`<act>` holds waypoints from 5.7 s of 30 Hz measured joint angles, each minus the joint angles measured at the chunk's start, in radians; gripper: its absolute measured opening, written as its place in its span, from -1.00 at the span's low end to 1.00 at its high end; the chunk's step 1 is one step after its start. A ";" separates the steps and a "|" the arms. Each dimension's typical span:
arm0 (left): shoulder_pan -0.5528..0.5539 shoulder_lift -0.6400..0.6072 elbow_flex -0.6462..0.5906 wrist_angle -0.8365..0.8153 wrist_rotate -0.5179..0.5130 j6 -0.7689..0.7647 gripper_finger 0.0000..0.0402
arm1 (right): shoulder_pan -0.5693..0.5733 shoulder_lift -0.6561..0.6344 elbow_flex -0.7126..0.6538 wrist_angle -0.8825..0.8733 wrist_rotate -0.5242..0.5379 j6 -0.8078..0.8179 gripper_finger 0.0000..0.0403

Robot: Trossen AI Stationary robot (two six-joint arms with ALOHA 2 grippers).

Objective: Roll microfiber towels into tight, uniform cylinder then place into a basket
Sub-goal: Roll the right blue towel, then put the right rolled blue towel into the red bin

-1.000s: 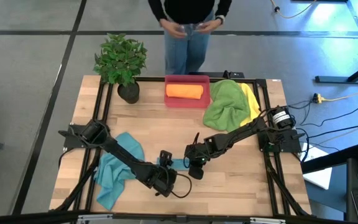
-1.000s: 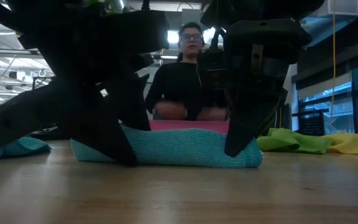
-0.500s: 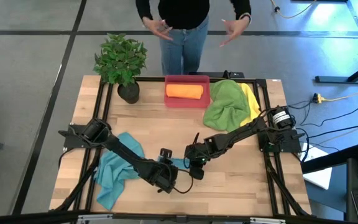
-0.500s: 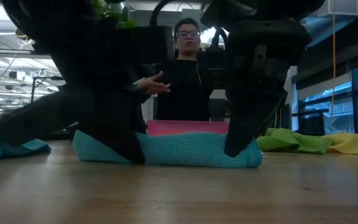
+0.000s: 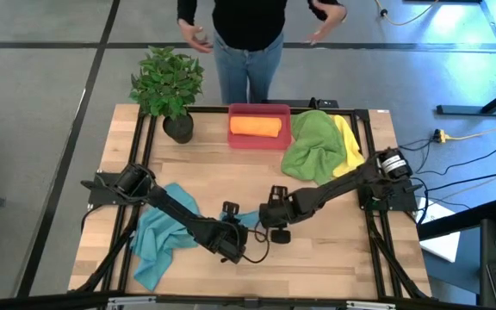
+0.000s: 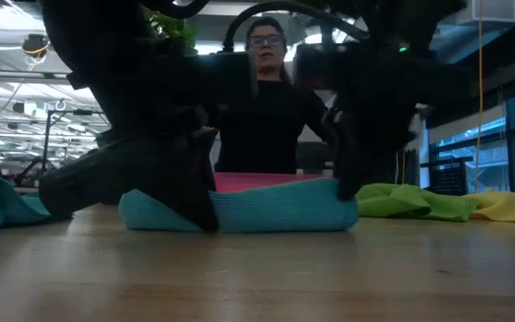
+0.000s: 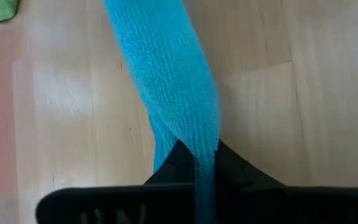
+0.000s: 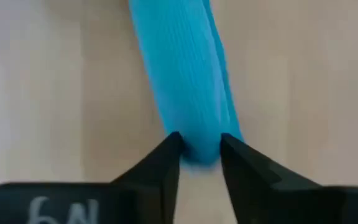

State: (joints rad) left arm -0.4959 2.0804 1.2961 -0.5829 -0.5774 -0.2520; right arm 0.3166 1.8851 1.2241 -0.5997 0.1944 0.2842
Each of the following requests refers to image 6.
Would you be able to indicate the green microfiber towel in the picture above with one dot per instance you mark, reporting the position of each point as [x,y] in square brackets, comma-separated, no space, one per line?
[409,201]

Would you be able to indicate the pink plastic basket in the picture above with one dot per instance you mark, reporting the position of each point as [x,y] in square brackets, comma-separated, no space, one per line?
[257,181]

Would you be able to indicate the black panel stand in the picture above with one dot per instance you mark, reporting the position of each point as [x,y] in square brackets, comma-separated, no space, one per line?
[407,165]

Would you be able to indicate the green plant in black pot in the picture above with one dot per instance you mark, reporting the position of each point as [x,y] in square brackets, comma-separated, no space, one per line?
[172,31]

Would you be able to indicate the white hanging light box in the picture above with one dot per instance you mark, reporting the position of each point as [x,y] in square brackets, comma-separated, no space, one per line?
[494,11]

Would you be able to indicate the black rig frame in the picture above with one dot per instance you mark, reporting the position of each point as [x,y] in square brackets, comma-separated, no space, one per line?
[49,134]

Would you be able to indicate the black crate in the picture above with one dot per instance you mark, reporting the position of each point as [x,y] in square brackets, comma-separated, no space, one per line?
[449,179]

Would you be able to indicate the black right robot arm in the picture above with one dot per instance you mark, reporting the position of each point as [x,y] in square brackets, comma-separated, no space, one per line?
[418,18]

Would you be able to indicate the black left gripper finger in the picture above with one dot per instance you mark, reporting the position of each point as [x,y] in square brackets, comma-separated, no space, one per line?
[177,179]

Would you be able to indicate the person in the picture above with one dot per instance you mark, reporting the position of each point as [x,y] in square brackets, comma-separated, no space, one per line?
[266,125]

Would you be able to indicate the yellow microfiber towel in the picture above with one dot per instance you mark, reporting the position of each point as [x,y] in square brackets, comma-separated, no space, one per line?
[508,205]

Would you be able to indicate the ceiling light panel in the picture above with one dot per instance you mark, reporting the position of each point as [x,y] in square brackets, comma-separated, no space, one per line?
[208,48]

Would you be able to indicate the blue microfiber towel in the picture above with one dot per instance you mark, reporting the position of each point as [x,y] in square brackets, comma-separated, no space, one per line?
[284,205]

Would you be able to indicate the round ceiling spotlight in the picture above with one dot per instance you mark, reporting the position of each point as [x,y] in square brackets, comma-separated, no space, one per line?
[36,44]

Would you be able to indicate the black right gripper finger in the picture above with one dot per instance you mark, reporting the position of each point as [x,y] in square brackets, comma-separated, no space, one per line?
[365,165]

